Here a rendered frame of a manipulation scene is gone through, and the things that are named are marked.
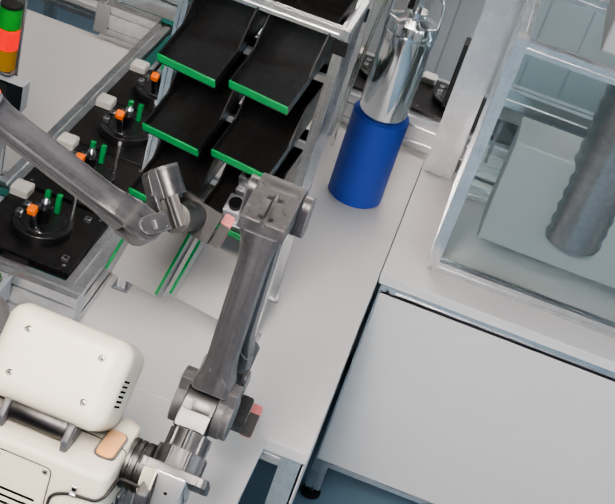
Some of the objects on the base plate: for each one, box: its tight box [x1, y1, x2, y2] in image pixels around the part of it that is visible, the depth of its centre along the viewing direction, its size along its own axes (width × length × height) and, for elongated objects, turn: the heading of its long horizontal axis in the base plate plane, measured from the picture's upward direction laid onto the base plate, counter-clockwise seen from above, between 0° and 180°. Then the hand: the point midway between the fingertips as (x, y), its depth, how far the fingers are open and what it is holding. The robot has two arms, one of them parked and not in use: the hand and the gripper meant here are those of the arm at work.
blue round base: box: [328, 100, 409, 209], centre depth 333 cm, size 16×16×27 cm
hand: (205, 213), depth 239 cm, fingers open, 9 cm apart
